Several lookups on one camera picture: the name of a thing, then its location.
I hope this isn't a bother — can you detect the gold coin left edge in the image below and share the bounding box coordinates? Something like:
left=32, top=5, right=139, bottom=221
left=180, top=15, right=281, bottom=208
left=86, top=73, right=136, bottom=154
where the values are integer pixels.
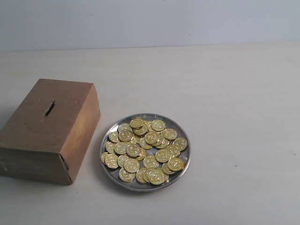
left=105, top=154, right=119, bottom=169

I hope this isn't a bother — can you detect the gold coin front center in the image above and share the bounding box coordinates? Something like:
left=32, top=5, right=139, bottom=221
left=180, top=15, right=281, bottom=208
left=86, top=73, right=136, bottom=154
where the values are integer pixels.
left=147, top=169, right=165, bottom=185

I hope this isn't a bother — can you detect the gold coin center left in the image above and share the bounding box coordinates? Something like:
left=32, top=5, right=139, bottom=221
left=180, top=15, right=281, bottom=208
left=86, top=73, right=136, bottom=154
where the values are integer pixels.
left=127, top=144, right=141, bottom=158

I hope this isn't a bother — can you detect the gold coin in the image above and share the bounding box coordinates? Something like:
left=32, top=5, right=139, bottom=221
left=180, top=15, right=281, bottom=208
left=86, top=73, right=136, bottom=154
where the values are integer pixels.
left=155, top=149, right=172, bottom=163
left=127, top=144, right=141, bottom=158
left=167, top=157, right=185, bottom=172
left=144, top=132, right=159, bottom=145
left=129, top=118, right=143, bottom=129
left=119, top=168, right=135, bottom=182
left=147, top=169, right=165, bottom=185
left=162, top=128, right=178, bottom=140

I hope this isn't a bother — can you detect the gold coin top center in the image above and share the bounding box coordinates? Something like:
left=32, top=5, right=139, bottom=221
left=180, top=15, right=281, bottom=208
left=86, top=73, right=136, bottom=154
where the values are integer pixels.
left=129, top=118, right=143, bottom=129

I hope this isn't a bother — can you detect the gold coin center right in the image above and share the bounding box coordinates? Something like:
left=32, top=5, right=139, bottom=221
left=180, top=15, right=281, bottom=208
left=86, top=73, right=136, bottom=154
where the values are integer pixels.
left=155, top=149, right=172, bottom=163

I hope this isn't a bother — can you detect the gold coin top right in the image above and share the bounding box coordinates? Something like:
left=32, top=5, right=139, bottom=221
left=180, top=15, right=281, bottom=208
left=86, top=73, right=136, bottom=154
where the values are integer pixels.
left=162, top=128, right=178, bottom=140

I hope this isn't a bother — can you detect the gold coin right edge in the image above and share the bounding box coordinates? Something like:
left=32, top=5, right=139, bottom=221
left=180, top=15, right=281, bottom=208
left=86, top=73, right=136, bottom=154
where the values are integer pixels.
left=173, top=137, right=188, bottom=151

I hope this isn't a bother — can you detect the brown cardboard slotted box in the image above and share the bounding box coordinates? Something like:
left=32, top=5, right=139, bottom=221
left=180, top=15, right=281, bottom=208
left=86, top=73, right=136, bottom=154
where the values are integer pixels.
left=0, top=79, right=100, bottom=185

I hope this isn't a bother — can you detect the gold coin front left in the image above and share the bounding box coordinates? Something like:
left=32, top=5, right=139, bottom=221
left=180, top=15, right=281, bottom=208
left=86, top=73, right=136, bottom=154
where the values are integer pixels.
left=119, top=168, right=135, bottom=182

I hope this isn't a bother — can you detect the gold coin edge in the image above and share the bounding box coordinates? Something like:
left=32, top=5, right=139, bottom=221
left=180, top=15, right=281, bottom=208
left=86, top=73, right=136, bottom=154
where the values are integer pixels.
left=173, top=137, right=188, bottom=151
left=105, top=154, right=119, bottom=169

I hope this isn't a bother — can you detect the round silver metal plate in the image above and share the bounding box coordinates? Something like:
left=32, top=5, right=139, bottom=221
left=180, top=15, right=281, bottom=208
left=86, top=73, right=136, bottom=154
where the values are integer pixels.
left=97, top=112, right=191, bottom=193

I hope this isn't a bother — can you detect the gold coin right front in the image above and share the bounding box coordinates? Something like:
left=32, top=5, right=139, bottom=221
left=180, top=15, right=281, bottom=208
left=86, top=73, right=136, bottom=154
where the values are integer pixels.
left=167, top=157, right=185, bottom=172

